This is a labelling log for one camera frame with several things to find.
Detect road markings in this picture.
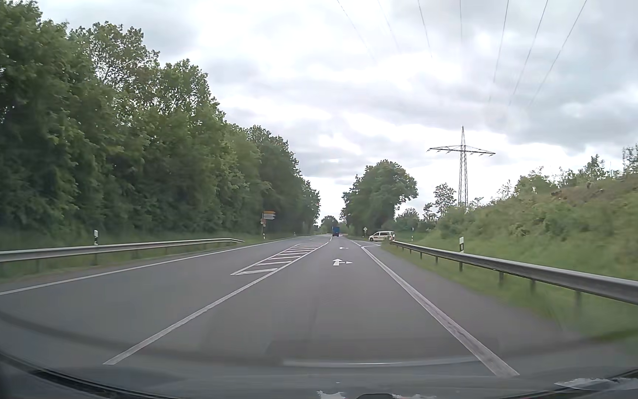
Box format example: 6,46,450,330
0,237,520,378

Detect row of trees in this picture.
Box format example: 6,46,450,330
0,0,321,239

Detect group of trees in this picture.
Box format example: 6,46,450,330
394,183,458,232

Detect yellow direction signs on post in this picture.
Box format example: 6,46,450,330
260,210,277,240

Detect electricity pylon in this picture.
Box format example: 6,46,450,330
428,126,496,209

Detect overhead wires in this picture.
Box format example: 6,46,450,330
336,0,589,109

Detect metal guard rail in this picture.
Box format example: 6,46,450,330
389,239,638,333
0,238,244,273

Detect grassy bank with bushes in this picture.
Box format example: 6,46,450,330
381,165,638,361

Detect car's own bonnet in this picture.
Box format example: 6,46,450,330
0,349,638,399

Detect grey asphalt road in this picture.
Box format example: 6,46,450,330
0,234,638,383

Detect large green tree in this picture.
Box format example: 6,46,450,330
340,160,419,236

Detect grass verge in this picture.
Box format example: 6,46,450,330
0,230,298,286

